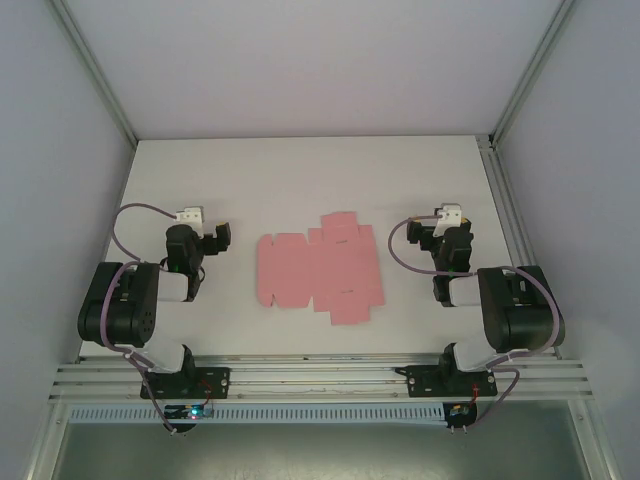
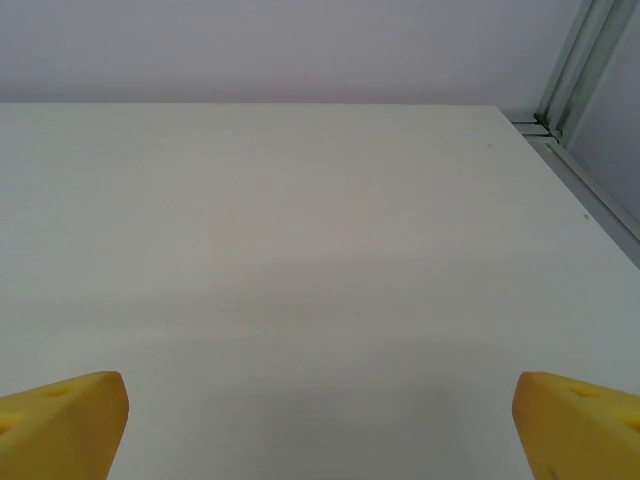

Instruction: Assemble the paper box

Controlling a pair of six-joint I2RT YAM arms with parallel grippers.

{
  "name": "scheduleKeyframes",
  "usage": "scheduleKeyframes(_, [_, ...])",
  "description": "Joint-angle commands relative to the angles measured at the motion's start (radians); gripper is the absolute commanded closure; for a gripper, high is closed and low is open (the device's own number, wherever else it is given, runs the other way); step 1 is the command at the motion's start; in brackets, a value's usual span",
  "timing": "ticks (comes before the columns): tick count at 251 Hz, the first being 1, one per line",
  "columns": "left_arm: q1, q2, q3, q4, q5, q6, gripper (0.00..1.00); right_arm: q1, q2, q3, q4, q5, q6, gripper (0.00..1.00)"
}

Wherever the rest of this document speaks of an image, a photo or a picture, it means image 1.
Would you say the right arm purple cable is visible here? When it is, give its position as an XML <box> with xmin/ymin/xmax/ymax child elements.
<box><xmin>388</xmin><ymin>212</ymin><xmax>565</xmax><ymax>432</ymax></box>

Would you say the pink paper box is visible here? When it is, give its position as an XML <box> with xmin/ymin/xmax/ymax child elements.
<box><xmin>257</xmin><ymin>212</ymin><xmax>387</xmax><ymax>327</ymax></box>

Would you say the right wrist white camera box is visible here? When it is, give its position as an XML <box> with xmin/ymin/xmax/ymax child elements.
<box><xmin>432</xmin><ymin>202</ymin><xmax>462</xmax><ymax>240</ymax></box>

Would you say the grey slotted cable duct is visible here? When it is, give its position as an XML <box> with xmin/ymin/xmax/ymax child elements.
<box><xmin>69</xmin><ymin>402</ymin><xmax>447</xmax><ymax>424</ymax></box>

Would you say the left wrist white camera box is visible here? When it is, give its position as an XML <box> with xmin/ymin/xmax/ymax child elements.
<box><xmin>173</xmin><ymin>205</ymin><xmax>210</xmax><ymax>240</ymax></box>

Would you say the aluminium frame post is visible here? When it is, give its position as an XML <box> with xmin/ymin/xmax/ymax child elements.
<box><xmin>569</xmin><ymin>399</ymin><xmax>624</xmax><ymax>480</ymax></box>
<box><xmin>48</xmin><ymin>0</ymin><xmax>140</xmax><ymax>145</ymax></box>
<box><xmin>22</xmin><ymin>399</ymin><xmax>70</xmax><ymax>480</ymax></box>
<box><xmin>488</xmin><ymin>0</ymin><xmax>576</xmax><ymax>147</ymax></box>

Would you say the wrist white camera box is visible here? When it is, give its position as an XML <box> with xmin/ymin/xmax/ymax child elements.
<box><xmin>432</xmin><ymin>202</ymin><xmax>462</xmax><ymax>240</ymax></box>
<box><xmin>173</xmin><ymin>205</ymin><xmax>210</xmax><ymax>240</ymax></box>

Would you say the aluminium table side rail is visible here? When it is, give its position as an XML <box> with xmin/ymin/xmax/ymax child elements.
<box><xmin>475</xmin><ymin>133</ymin><xmax>540</xmax><ymax>274</ymax></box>

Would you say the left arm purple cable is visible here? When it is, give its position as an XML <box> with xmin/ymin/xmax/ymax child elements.
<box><xmin>101</xmin><ymin>202</ymin><xmax>182</xmax><ymax>436</ymax></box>

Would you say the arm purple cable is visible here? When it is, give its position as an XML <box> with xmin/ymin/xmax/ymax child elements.
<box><xmin>101</xmin><ymin>202</ymin><xmax>182</xmax><ymax>436</ymax></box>
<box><xmin>388</xmin><ymin>212</ymin><xmax>565</xmax><ymax>432</ymax></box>

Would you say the aluminium mounting rail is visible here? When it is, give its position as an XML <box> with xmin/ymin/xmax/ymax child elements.
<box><xmin>47</xmin><ymin>351</ymin><xmax>599</xmax><ymax>404</ymax></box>

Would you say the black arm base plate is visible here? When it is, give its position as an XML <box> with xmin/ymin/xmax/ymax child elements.
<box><xmin>139</xmin><ymin>366</ymin><xmax>232</xmax><ymax>401</ymax></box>
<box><xmin>394</xmin><ymin>363</ymin><xmax>499</xmax><ymax>399</ymax></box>

